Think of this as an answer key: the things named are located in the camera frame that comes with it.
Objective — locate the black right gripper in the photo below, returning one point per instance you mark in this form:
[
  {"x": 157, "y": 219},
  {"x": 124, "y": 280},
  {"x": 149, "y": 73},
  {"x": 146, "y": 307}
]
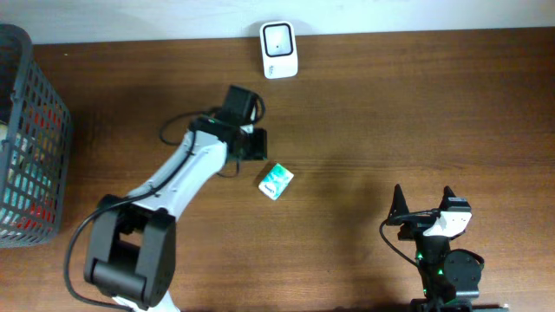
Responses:
[{"x": 415, "y": 224}]

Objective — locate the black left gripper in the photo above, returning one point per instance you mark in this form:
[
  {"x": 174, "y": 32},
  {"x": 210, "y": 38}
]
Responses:
[{"x": 263, "y": 152}]

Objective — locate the small teal tissue pack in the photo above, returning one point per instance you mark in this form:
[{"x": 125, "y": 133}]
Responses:
[{"x": 275, "y": 181}]

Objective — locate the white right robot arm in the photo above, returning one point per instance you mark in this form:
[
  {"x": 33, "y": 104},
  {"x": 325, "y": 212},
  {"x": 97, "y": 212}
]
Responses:
[{"x": 450, "y": 278}]

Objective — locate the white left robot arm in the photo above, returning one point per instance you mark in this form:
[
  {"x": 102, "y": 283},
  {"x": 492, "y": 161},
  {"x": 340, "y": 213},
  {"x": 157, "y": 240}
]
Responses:
[{"x": 131, "y": 254}]

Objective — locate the white barcode scanner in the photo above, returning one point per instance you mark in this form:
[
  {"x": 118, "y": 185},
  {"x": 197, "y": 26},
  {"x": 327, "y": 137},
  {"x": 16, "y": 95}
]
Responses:
[{"x": 278, "y": 50}]

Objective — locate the grey plastic mesh basket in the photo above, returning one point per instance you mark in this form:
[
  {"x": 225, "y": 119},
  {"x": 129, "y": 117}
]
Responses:
[{"x": 36, "y": 135}]

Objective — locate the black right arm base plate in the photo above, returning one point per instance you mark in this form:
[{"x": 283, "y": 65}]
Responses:
[{"x": 421, "y": 305}]

